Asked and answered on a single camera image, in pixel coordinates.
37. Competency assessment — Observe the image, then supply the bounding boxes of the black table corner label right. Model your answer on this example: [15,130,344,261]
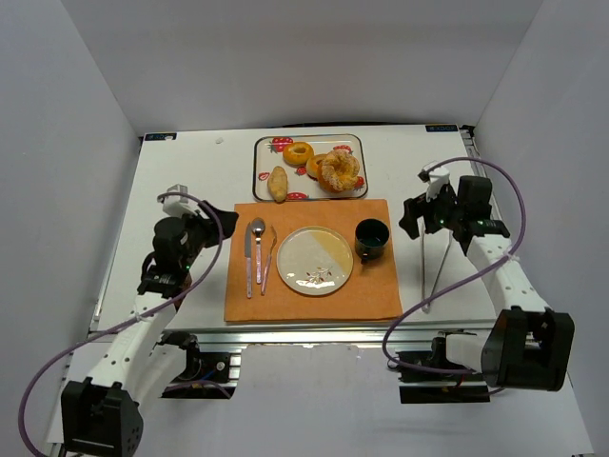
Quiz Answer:
[425,124,460,133]

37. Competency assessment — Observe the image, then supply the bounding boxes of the spoon with pink handle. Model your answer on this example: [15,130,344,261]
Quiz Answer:
[251,217,265,285]

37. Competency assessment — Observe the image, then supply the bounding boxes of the pale ring donut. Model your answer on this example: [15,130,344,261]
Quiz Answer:
[305,154,326,180]

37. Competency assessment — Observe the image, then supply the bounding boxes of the black table corner label left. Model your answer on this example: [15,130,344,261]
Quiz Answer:
[144,132,177,142]

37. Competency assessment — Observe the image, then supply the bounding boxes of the dark green mug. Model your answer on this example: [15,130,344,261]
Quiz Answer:
[354,219,390,265]

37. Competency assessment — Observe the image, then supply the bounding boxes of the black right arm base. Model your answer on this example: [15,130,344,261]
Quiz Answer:
[387,336,491,405]

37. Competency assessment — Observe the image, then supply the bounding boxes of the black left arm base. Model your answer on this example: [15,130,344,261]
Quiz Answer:
[159,331,237,400]

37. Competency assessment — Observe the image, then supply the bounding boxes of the black table corner label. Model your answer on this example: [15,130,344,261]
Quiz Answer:
[425,124,460,133]
[144,132,177,142]

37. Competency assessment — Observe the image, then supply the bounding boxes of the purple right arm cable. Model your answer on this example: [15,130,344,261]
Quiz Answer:
[383,156,527,375]

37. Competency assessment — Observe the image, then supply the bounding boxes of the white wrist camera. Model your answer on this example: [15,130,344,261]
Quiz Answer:
[418,162,450,202]
[157,184,200,219]

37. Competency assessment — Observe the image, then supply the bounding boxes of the rose gold fork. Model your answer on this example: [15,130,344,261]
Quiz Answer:
[261,225,277,296]

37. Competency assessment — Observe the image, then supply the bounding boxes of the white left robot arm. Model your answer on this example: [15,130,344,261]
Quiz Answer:
[61,195,239,456]

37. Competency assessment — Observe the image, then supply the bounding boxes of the metal kitchen tongs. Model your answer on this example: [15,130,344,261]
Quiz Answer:
[419,223,453,300]

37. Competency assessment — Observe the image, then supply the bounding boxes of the knife with pink handle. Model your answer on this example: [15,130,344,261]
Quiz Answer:
[244,223,252,299]

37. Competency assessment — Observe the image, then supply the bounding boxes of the round cream ceramic plate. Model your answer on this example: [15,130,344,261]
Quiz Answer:
[276,226,354,296]

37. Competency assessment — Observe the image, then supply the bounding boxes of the orange cloth placemat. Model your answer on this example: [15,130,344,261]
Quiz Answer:
[224,199,403,323]

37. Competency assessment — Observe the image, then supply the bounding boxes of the orange glazed ring donut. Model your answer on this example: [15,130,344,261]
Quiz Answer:
[283,142,314,167]

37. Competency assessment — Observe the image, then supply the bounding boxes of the oblong baked bread roll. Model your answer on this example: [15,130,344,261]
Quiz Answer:
[267,166,288,203]

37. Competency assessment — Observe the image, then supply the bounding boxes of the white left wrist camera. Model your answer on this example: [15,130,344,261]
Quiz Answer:
[157,184,200,219]

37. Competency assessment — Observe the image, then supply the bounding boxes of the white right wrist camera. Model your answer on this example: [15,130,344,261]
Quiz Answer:
[418,162,450,202]

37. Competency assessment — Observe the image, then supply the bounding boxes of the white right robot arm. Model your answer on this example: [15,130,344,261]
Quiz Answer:
[400,173,575,391]

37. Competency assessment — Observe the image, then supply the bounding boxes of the aluminium frame rail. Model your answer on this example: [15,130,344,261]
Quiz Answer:
[88,321,501,382]

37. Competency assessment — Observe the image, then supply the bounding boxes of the large sugar-crusted bundt bread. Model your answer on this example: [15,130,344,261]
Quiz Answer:
[318,149,360,193]

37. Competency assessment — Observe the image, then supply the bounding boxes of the strawberry pattern rectangular tray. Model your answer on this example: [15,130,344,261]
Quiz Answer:
[252,134,368,202]

